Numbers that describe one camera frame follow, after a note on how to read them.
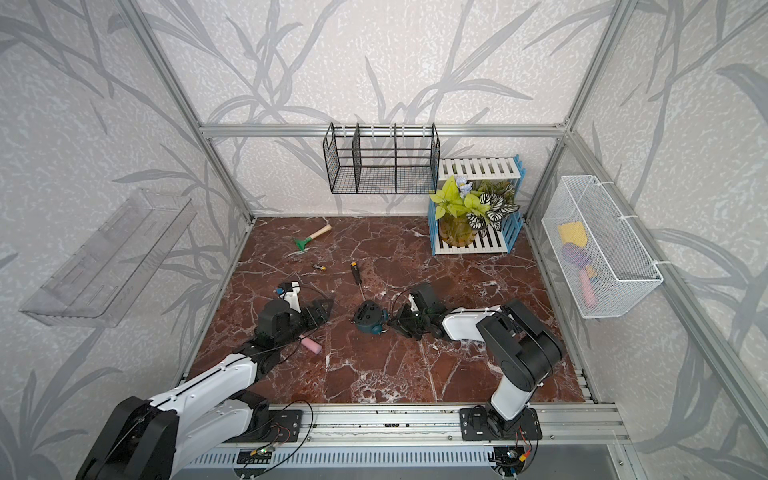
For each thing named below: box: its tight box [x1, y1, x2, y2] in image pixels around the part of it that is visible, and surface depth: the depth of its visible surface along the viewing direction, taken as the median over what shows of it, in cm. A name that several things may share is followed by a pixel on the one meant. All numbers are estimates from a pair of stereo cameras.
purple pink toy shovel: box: [562, 242, 599, 309], surface depth 77 cm
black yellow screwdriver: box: [350, 262, 366, 302], surface depth 104 cm
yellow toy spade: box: [558, 221, 588, 248], surface depth 88 cm
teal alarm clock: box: [354, 300, 389, 335], surface depth 90 cm
